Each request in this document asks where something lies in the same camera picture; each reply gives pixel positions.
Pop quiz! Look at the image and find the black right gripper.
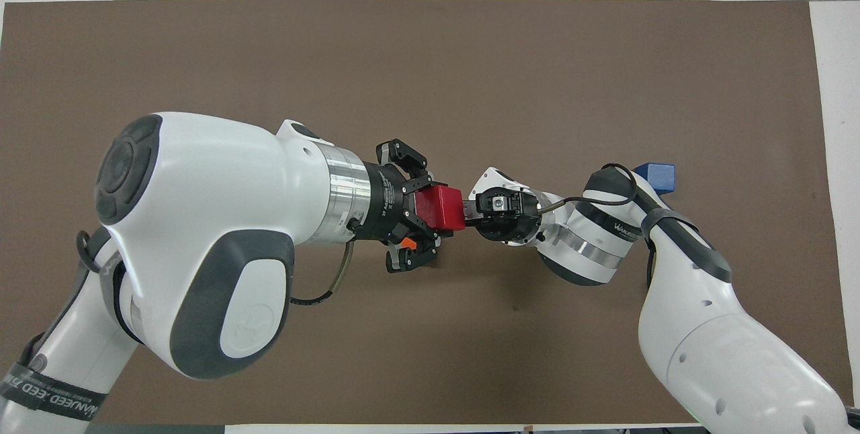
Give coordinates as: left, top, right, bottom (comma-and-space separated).
462, 187, 542, 244

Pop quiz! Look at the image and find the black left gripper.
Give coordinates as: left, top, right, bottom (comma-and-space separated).
355, 139, 441, 274

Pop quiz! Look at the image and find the red cube block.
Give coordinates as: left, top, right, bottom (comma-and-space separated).
415, 185, 466, 232

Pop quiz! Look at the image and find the blue cube block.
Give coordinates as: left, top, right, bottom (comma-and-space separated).
634, 163, 676, 195

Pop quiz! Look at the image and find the brown table mat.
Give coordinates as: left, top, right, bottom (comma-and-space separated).
0, 0, 854, 427

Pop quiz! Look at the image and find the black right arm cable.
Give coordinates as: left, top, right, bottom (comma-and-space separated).
536, 163, 679, 287

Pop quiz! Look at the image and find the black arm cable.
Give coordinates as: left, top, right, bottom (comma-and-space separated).
289, 218, 357, 307
536, 163, 679, 287

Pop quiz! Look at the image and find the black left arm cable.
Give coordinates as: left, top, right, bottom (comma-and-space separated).
289, 218, 357, 307

